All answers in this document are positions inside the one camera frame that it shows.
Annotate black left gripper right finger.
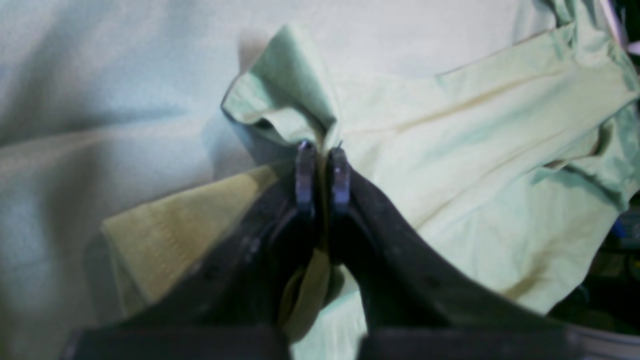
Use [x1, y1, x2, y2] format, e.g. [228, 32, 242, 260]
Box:
[326, 148, 586, 360]

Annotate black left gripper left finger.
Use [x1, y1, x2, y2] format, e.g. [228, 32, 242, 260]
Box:
[60, 141, 318, 360]

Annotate light green table cloth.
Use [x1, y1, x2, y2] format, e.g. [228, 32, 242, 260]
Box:
[1, 0, 556, 360]

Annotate light green T-shirt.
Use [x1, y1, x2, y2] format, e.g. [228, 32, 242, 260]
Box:
[102, 0, 639, 360]

